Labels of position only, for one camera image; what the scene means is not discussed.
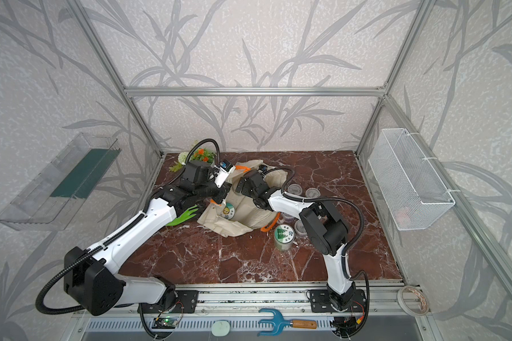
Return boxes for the beige canvas bag orange handles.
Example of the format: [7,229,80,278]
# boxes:
[197,159,280,237]

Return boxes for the yellow label seed jar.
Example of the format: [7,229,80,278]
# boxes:
[220,203,236,220]

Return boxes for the purple label seed jar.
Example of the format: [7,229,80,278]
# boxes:
[287,183,303,197]

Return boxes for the clear seed jar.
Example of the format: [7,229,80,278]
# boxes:
[278,213,297,226]
[294,220,307,237]

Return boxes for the green tree label seed jar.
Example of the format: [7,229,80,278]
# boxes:
[274,224,295,251]

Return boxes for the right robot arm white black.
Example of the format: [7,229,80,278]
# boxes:
[236,170,364,300]

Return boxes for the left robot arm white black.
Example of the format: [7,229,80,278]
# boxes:
[63,181,231,315]

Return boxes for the green black garden glove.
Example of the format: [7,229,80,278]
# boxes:
[166,205,199,227]

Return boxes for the potted orange flower plant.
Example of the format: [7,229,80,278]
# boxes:
[169,142,218,173]

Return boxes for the green circuit board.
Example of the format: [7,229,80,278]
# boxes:
[152,317,181,330]

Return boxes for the blue garden hand fork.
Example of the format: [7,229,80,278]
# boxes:
[257,308,318,337]

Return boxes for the white oval button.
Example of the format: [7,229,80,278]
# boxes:
[211,321,231,338]

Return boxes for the right base wiring bundle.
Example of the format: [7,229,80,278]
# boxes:
[331,268,370,338]

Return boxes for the tape roll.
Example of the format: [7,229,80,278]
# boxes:
[397,286,430,317]

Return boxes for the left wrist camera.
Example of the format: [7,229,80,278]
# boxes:
[181,159,236,189]

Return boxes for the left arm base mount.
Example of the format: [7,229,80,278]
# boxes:
[137,290,199,315]

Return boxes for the clear plastic wall shelf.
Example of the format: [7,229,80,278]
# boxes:
[0,133,121,232]

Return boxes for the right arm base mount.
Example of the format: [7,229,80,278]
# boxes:
[307,289,368,313]

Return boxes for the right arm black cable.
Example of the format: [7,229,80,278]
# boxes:
[264,167,366,257]

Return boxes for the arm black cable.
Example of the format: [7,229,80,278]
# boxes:
[35,138,222,315]
[264,167,366,257]

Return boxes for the white wire mesh basket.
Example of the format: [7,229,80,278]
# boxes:
[368,128,456,231]

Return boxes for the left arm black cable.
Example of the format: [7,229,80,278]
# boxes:
[35,138,222,315]

